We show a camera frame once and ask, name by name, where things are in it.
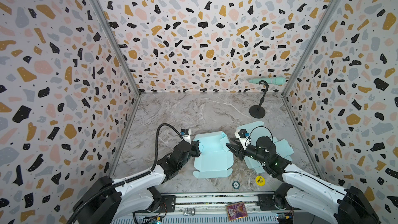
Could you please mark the purple snack packet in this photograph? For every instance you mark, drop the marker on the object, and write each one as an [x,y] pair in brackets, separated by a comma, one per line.
[236,211]

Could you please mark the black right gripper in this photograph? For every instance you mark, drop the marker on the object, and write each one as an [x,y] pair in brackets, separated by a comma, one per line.
[242,152]

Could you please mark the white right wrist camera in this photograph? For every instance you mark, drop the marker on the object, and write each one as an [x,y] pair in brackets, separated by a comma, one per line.
[243,134]

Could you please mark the black round-base stand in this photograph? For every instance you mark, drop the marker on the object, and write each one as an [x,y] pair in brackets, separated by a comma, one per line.
[257,111]

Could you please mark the yellow round sticker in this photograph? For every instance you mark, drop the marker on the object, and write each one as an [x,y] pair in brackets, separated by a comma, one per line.
[260,181]

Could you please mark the aluminium corner post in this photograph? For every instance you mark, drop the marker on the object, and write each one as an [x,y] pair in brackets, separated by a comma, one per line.
[328,14]
[114,44]

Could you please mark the aluminium corner post right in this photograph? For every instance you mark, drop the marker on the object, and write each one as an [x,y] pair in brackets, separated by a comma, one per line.
[328,14]

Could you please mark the mint paper box sheet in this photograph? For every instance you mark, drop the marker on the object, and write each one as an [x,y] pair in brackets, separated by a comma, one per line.
[215,160]

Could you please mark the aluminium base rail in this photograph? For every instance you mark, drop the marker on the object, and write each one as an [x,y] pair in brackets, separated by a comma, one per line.
[210,208]

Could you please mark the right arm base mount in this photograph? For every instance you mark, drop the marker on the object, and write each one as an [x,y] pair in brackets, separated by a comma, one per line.
[278,199]

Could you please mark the mint flat box sheets stack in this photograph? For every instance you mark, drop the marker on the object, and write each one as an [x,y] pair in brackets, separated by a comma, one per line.
[272,153]

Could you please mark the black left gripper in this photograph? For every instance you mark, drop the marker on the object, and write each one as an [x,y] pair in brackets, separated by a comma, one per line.
[197,145]

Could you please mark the aluminium corner post left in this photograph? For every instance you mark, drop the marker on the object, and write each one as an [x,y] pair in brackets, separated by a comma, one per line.
[114,44]

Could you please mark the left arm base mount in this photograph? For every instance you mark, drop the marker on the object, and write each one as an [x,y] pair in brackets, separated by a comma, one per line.
[161,203]

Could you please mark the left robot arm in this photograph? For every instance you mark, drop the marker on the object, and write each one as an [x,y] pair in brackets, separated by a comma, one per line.
[110,199]

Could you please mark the dark round tape roll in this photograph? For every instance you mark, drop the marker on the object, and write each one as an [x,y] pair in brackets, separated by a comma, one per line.
[236,185]

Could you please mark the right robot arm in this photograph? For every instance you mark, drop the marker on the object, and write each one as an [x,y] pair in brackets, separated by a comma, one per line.
[332,203]

